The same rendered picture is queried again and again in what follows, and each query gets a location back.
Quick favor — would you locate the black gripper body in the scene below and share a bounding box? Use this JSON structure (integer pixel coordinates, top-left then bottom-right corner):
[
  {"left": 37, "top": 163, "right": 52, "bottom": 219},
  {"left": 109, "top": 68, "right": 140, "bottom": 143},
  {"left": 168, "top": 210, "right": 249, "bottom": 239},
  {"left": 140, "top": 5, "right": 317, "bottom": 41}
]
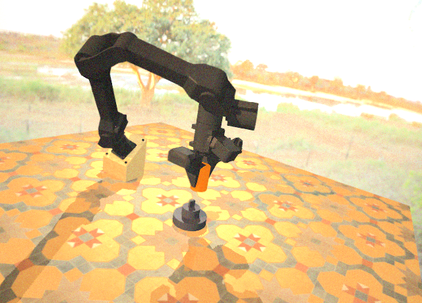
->
[{"left": 167, "top": 121, "right": 225, "bottom": 169}]

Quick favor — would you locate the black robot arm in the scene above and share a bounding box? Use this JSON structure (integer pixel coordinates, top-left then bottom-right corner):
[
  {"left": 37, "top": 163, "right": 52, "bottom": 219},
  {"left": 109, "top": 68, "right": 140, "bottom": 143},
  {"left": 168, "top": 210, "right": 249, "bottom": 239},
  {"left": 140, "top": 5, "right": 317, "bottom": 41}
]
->
[{"left": 74, "top": 32, "right": 258, "bottom": 163}]

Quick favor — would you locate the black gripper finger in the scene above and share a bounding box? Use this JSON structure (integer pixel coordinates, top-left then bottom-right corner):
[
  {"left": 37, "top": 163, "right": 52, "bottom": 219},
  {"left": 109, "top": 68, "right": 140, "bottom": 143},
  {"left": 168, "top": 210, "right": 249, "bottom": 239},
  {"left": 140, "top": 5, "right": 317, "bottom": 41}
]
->
[
  {"left": 185, "top": 163, "right": 206, "bottom": 188},
  {"left": 202, "top": 155, "right": 221, "bottom": 178}
]

